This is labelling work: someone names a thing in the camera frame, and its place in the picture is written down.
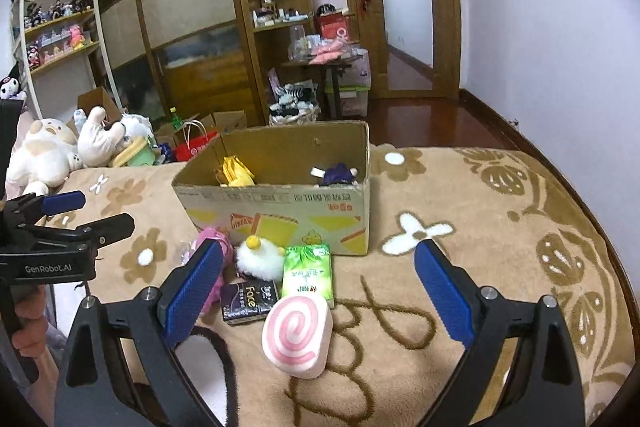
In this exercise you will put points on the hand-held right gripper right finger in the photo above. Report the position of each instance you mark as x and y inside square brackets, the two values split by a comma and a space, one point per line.
[442, 289]

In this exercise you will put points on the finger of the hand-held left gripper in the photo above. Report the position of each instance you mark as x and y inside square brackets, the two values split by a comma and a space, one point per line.
[62, 202]
[100, 229]

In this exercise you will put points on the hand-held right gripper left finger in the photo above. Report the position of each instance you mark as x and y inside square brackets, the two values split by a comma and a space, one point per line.
[197, 287]

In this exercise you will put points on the pink plush toy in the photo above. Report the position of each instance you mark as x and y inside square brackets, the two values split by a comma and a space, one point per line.
[220, 252]

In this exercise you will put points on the dark purple tissue packet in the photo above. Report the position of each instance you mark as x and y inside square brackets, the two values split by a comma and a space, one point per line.
[246, 302]

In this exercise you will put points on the white fluffy egg toy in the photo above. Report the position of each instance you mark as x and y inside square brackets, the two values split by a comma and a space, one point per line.
[260, 257]

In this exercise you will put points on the green tissue packet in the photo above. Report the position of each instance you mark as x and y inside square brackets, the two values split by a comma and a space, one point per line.
[307, 274]

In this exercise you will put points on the pink swirl squishy toy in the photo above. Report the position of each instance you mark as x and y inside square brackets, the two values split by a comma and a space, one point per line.
[297, 337]

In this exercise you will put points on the person's left hand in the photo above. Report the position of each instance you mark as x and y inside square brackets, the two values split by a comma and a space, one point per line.
[35, 332]

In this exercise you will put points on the large white plush bear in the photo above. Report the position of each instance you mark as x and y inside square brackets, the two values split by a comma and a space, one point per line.
[42, 152]

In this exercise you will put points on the floral beige blanket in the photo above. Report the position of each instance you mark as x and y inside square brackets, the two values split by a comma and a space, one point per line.
[500, 257]

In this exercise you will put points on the white plush rabbit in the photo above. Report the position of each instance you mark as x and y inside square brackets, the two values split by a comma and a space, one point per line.
[100, 139]

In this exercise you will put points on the green yellow plush toy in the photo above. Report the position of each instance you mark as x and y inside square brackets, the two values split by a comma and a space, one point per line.
[136, 152]

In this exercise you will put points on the brown cardboard box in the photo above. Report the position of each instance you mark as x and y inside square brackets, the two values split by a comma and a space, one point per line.
[97, 104]

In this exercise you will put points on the yellow packet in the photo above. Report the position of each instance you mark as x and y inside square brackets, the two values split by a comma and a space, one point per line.
[236, 171]

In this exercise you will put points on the red paper bag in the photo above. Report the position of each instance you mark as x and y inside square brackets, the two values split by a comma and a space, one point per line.
[195, 146]

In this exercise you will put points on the black white plush doll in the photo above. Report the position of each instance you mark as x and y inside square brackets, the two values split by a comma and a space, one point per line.
[11, 84]

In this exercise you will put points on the green bottle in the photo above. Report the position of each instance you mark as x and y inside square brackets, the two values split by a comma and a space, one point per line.
[174, 118]

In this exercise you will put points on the dark blue plush toy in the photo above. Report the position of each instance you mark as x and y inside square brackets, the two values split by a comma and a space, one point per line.
[337, 173]

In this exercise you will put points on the yellow display shelf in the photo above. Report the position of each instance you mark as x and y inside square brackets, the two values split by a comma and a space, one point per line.
[60, 27]

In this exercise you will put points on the black white plush pile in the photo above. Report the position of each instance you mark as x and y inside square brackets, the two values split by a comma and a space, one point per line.
[294, 102]

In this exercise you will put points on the wooden wardrobe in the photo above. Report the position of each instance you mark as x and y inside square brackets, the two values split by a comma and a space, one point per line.
[170, 17]

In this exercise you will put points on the clear plastic storage bin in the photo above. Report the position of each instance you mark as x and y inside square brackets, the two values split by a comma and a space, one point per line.
[352, 92]

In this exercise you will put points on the small wooden table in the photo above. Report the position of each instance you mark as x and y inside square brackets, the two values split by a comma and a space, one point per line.
[327, 72]

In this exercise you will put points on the red box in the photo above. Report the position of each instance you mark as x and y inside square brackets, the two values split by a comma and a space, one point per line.
[336, 27]

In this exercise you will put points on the wooden door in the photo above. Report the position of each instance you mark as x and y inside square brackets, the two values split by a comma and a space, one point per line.
[400, 2]

